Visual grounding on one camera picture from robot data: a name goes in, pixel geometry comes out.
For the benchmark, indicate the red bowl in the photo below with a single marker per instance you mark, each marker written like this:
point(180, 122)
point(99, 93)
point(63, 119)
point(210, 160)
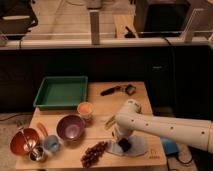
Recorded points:
point(18, 145)

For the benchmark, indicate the bunch of purple grapes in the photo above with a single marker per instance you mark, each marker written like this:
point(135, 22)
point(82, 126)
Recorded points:
point(93, 154)

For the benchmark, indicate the black chair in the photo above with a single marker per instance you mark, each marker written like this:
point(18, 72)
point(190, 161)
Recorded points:
point(17, 16)

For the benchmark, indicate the light blue cloth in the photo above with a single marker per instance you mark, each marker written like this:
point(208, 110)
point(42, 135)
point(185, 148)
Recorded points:
point(133, 146)

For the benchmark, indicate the small metal cup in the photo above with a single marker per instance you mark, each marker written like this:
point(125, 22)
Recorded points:
point(38, 154)

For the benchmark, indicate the purple bowl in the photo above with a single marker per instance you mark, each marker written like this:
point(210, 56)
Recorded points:
point(70, 127)

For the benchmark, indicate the blue box on floor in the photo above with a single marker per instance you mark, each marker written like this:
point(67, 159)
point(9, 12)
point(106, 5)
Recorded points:
point(169, 146)

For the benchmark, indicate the blue cup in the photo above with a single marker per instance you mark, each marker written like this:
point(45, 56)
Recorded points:
point(51, 143)

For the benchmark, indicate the orange small cup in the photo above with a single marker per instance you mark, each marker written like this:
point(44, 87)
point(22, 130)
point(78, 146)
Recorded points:
point(85, 110)

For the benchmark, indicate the green plastic tray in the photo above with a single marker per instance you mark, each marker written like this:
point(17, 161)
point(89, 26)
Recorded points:
point(61, 92)

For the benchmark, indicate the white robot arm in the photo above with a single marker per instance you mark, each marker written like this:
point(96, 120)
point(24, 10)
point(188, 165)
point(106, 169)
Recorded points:
point(192, 132)

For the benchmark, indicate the orange carrot toy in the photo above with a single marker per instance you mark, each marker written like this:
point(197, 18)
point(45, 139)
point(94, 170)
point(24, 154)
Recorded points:
point(42, 128)

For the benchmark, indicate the grey vertical post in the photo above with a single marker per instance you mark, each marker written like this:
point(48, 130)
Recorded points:
point(94, 23)

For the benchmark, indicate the yellow green banana toy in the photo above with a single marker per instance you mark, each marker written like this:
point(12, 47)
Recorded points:
point(110, 122)

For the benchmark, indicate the metal spoon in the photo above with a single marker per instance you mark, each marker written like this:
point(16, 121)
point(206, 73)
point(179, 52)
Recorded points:
point(21, 130)

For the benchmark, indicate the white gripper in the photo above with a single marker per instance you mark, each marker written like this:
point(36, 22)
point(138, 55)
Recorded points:
point(119, 133)

